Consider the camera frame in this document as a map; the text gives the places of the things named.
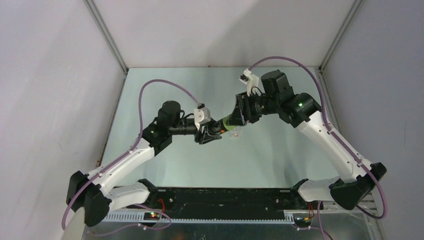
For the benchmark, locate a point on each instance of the electronics board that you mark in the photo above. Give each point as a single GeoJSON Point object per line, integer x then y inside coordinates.
{"type": "Point", "coordinates": [152, 216]}
{"type": "Point", "coordinates": [301, 220]}

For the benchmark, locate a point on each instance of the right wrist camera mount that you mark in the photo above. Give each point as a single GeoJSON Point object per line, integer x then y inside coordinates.
{"type": "Point", "coordinates": [250, 80]}

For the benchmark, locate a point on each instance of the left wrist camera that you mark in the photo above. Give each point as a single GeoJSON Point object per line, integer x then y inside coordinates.
{"type": "Point", "coordinates": [202, 115]}

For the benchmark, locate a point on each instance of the right electronics board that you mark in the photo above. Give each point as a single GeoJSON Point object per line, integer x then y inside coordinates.
{"type": "Point", "coordinates": [301, 220]}

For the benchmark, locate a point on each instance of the green pill bottle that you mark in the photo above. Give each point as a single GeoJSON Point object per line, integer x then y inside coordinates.
{"type": "Point", "coordinates": [224, 126]}

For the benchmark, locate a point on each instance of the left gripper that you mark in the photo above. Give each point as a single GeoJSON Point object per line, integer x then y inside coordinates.
{"type": "Point", "coordinates": [207, 135]}

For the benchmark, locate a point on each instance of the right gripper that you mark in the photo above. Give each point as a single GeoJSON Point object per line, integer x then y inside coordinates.
{"type": "Point", "coordinates": [242, 112]}

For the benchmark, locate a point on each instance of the left electronics board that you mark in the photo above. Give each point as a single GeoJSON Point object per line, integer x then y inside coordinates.
{"type": "Point", "coordinates": [152, 216]}

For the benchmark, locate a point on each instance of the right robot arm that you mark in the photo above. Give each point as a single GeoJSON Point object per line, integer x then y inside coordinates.
{"type": "Point", "coordinates": [272, 94]}

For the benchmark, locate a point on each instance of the white cable duct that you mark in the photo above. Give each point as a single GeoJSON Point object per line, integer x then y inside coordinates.
{"type": "Point", "coordinates": [137, 217]}

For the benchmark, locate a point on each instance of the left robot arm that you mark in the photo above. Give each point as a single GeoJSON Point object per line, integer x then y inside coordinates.
{"type": "Point", "coordinates": [96, 191]}

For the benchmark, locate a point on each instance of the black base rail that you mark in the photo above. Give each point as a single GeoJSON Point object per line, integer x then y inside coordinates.
{"type": "Point", "coordinates": [225, 203]}

